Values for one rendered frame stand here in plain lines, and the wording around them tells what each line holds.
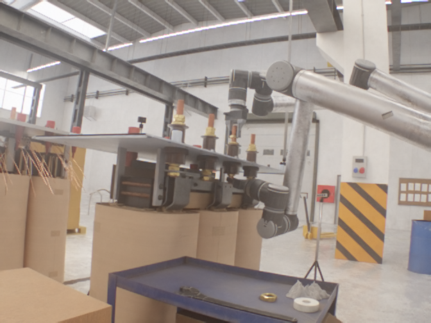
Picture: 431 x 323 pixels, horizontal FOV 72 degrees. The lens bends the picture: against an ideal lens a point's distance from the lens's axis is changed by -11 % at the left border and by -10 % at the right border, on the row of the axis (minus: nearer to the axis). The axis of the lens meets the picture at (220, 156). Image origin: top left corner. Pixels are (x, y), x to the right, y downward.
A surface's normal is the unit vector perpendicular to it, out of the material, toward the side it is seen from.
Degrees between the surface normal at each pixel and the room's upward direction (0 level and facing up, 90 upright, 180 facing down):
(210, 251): 90
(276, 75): 95
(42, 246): 90
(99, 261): 90
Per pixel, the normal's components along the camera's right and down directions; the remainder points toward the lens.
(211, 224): 0.42, -0.05
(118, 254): -0.47, -0.12
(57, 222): 0.88, 0.03
